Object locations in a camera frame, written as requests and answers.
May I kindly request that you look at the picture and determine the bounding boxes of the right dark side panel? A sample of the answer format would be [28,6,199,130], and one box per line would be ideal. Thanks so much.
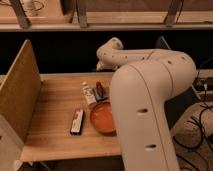
[155,36,170,50]

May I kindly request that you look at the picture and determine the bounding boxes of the red bottle on blue pack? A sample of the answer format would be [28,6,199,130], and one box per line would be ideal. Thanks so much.
[93,81,107,101]

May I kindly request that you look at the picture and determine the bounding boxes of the left wooden side panel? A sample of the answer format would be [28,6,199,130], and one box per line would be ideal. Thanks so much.
[0,40,41,142]

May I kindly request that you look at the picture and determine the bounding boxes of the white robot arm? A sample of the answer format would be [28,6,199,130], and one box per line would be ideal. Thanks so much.
[97,38,196,171]

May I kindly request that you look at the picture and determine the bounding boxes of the white tube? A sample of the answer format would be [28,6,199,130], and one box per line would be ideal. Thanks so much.
[82,82,96,106]

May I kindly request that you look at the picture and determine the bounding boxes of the white cup on shelf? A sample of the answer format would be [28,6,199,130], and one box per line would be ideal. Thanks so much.
[23,0,38,17]

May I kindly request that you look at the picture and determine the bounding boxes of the black rectangular bar package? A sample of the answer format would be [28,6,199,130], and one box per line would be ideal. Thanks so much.
[70,109,84,135]

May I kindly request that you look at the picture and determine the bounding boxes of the upper wooden shelf frame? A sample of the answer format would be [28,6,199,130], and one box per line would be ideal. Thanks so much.
[0,0,213,33]

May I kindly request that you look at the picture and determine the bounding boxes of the orange ceramic bowl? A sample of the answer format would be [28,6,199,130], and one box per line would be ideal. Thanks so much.
[90,102,115,134]

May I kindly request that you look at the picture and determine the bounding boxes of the black cables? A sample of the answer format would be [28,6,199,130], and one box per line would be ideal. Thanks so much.
[173,99,213,171]

